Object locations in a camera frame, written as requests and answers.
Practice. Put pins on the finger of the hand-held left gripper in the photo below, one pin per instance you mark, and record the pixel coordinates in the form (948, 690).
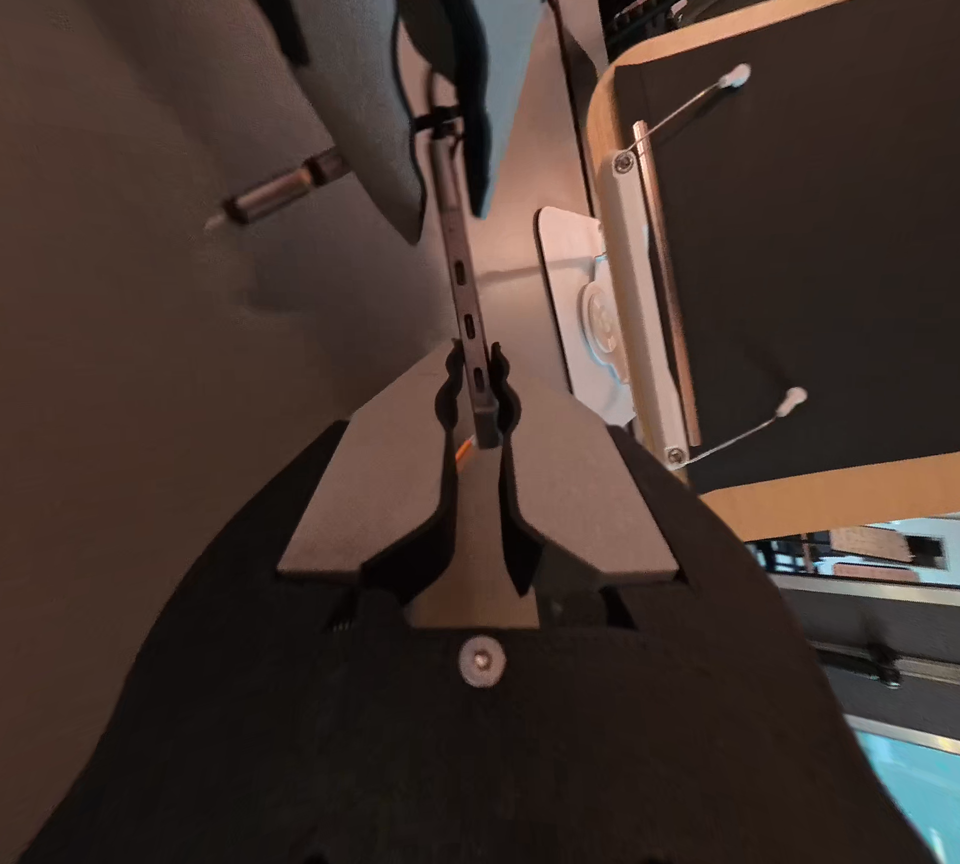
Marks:
(510, 17)
(337, 54)

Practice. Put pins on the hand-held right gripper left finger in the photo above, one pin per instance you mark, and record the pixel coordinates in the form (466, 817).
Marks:
(367, 497)

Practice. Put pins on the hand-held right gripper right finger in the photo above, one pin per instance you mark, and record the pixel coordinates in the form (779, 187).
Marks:
(585, 497)

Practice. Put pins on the metal ledge strip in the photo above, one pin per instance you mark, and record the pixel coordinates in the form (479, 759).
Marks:
(669, 279)

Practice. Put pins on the white stand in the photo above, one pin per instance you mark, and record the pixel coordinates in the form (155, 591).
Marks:
(630, 242)

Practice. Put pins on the black sheet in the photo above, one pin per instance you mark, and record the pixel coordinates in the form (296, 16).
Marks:
(825, 242)

